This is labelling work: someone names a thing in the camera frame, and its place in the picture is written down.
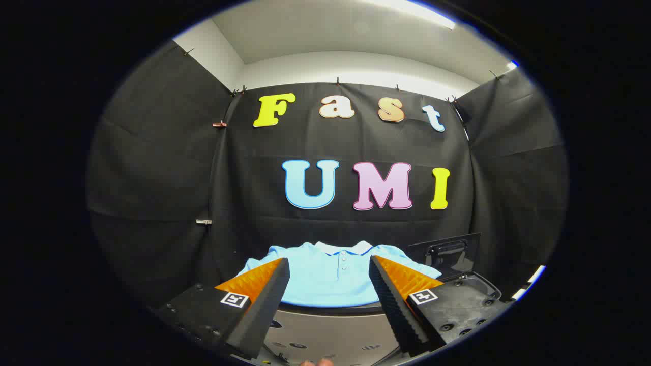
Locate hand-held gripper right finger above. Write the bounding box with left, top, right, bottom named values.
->
left=369, top=255, right=509, bottom=357

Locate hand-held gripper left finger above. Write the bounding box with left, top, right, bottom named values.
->
left=153, top=257, right=291, bottom=360

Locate light blue polo shirt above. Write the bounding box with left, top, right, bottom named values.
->
left=236, top=240, right=442, bottom=308

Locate dark washing machine lid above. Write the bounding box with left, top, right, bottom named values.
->
left=407, top=233, right=482, bottom=281

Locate black backdrop cloth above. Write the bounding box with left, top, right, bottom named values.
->
left=86, top=41, right=568, bottom=312

